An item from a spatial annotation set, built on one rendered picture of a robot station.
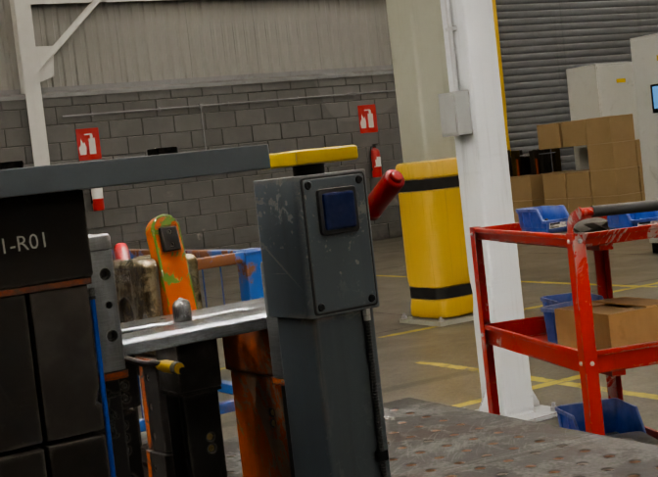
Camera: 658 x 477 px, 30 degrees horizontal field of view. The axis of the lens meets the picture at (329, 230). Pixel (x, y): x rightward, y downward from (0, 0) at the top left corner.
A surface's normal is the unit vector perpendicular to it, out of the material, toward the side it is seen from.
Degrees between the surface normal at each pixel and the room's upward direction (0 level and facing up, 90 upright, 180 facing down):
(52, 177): 90
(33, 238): 90
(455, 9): 90
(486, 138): 90
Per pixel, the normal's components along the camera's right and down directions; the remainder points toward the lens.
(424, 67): 0.50, -0.01
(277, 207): -0.82, 0.12
